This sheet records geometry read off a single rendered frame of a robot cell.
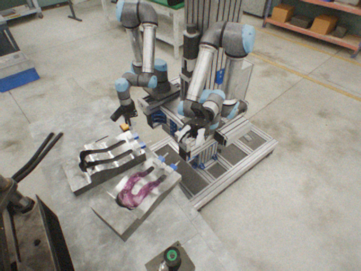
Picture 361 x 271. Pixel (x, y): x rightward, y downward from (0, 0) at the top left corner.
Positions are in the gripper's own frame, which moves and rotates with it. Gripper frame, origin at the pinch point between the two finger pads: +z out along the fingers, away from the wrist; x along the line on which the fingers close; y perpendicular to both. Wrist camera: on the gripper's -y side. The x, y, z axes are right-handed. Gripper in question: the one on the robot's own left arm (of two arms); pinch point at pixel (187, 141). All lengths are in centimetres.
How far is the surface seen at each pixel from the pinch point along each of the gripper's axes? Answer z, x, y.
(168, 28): -365, 219, 92
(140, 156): -21, 52, 51
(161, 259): 29, 8, 58
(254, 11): -566, 91, 119
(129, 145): -25, 63, 49
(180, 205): -4, 14, 64
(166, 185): -10, 26, 57
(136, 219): 18, 28, 52
